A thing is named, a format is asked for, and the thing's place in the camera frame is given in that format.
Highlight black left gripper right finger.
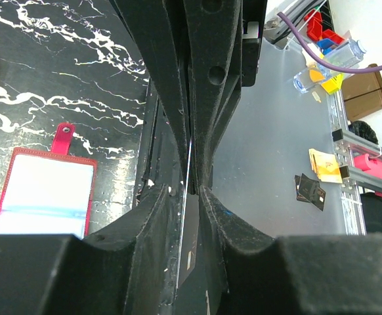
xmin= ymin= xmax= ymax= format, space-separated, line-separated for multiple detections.
xmin=199 ymin=186 xmax=382 ymax=314

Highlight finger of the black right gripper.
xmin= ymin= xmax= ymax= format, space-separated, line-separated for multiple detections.
xmin=111 ymin=1 xmax=188 ymax=176
xmin=184 ymin=1 xmax=243 ymax=192

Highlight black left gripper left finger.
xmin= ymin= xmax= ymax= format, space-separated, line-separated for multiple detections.
xmin=0 ymin=185 xmax=171 ymax=314

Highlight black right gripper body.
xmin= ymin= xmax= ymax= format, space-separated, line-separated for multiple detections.
xmin=242 ymin=0 xmax=266 ymax=87

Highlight red leather card holder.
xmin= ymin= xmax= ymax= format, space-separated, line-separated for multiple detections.
xmin=0 ymin=123 xmax=97 ymax=239

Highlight black cards on floor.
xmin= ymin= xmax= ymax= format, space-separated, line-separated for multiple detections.
xmin=295 ymin=173 xmax=326 ymax=211

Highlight gold cards on floor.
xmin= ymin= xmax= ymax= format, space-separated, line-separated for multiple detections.
xmin=308 ymin=148 xmax=343 ymax=184

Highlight clear plastic bottle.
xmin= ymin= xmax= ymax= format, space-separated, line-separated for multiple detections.
xmin=293 ymin=39 xmax=367 ymax=93

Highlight aluminium frame rail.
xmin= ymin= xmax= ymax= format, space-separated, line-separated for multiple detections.
xmin=327 ymin=91 xmax=382 ymax=235

